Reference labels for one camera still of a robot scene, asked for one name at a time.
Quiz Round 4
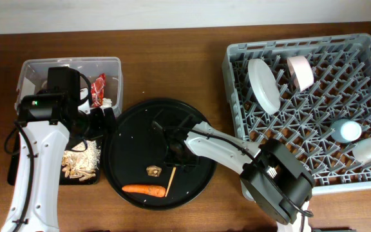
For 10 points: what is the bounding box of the wooden chopstick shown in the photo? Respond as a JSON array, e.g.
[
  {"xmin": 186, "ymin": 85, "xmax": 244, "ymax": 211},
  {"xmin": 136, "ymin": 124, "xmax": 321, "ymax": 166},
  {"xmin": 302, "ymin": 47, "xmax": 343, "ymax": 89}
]
[{"xmin": 165, "ymin": 166, "xmax": 176, "ymax": 197}]

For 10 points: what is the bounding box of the brown food chunk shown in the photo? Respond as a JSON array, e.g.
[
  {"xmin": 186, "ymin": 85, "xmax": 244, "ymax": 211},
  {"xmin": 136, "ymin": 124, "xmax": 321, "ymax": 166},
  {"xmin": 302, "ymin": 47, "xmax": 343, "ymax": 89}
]
[{"xmin": 146, "ymin": 166, "xmax": 162, "ymax": 177}]

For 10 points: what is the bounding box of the white tissue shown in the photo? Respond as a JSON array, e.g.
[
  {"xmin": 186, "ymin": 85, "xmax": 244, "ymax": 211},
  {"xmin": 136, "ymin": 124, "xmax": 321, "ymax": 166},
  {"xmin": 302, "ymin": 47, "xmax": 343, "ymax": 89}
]
[{"xmin": 100, "ymin": 98, "xmax": 112, "ymax": 109}]

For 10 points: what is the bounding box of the red snack wrapper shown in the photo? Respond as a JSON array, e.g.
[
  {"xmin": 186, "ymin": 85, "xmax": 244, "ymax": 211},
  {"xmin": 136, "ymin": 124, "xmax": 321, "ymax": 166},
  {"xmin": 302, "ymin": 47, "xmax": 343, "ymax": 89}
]
[{"xmin": 91, "ymin": 73, "xmax": 106, "ymax": 108}]

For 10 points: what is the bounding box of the orange carrot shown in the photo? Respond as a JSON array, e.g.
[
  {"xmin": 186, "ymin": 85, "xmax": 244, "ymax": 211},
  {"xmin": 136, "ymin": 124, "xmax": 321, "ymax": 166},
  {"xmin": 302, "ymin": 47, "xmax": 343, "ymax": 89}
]
[{"xmin": 122, "ymin": 184, "xmax": 166, "ymax": 198}]

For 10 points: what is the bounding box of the grey plate with rice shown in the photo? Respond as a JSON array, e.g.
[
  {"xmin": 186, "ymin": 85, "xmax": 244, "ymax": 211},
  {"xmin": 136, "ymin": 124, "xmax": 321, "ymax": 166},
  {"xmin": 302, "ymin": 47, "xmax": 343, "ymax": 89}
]
[{"xmin": 247, "ymin": 59, "xmax": 280, "ymax": 115}]

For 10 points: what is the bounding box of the pink bowl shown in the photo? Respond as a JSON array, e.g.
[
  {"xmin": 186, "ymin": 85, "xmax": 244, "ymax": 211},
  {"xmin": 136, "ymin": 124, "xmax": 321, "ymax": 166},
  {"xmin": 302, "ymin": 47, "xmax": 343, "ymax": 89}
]
[{"xmin": 287, "ymin": 56, "xmax": 314, "ymax": 92}]

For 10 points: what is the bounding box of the blue cup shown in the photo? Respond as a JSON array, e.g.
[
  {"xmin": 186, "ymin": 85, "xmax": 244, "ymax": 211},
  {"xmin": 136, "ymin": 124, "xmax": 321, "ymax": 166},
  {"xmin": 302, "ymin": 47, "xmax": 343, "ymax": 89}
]
[{"xmin": 330, "ymin": 119, "xmax": 362, "ymax": 143}]

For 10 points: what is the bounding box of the white plastic fork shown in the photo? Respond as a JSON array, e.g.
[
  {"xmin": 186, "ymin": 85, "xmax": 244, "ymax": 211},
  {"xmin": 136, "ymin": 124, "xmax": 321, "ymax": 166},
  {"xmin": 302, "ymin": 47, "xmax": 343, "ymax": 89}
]
[{"xmin": 266, "ymin": 166, "xmax": 278, "ymax": 178}]

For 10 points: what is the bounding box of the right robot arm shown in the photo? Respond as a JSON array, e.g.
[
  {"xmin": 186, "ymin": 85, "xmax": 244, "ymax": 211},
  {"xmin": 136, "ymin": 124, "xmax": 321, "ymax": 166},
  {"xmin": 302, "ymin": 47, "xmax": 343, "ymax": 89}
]
[{"xmin": 151, "ymin": 115, "xmax": 316, "ymax": 231}]

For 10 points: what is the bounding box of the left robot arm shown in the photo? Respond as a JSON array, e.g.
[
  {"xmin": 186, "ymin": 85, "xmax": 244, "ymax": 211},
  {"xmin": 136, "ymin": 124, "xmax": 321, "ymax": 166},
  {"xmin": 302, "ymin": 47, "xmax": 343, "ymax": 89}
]
[{"xmin": 1, "ymin": 66, "xmax": 115, "ymax": 231}]

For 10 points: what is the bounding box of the grey dishwasher rack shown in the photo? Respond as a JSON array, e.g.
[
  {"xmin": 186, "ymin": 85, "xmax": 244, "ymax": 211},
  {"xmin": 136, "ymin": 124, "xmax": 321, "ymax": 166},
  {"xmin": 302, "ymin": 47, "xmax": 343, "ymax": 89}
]
[{"xmin": 222, "ymin": 34, "xmax": 371, "ymax": 195}]

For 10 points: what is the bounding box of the round black tray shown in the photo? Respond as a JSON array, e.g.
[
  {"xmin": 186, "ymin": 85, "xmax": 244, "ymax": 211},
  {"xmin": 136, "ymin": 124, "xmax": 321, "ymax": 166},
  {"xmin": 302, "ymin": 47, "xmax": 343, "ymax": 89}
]
[{"xmin": 101, "ymin": 99, "xmax": 217, "ymax": 210}]

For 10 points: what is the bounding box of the clear plastic bin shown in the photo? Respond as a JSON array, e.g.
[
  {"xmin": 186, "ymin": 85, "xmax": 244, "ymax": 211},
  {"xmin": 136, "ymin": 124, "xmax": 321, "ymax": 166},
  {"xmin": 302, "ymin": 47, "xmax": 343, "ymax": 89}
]
[{"xmin": 14, "ymin": 57, "xmax": 123, "ymax": 117}]

